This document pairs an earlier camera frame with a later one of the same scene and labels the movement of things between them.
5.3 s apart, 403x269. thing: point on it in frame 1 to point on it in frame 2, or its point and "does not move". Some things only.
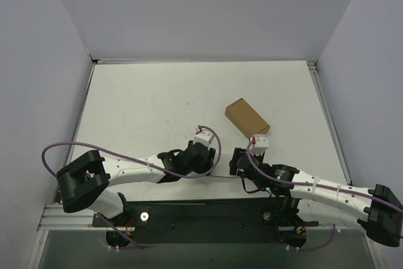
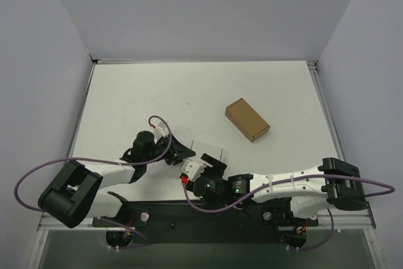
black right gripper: [238, 162] to [213, 165]
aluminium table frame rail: [67, 215] does not move
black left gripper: [205, 158] to [174, 152]
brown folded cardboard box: [246, 118] does not move
